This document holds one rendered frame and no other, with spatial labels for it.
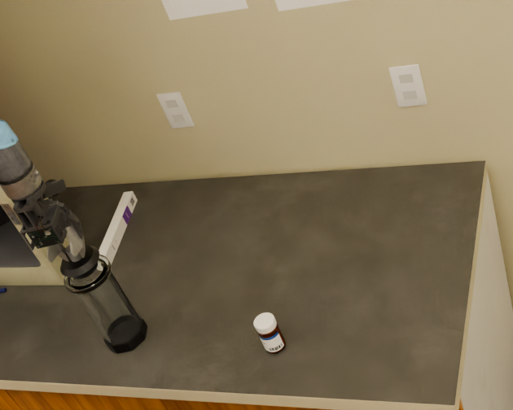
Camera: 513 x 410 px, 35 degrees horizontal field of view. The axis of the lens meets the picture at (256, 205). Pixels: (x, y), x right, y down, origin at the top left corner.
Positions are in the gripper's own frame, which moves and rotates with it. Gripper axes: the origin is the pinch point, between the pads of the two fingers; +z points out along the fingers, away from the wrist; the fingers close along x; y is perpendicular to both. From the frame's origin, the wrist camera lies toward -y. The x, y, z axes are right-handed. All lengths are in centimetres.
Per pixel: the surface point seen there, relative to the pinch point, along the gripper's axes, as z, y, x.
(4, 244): 21, -36, -39
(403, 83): 6, -41, 74
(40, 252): 16.3, -22.8, -22.5
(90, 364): 28.8, 6.3, -8.7
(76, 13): -25, -61, 0
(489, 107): 16, -37, 92
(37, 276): 25.0, -24.3, -28.2
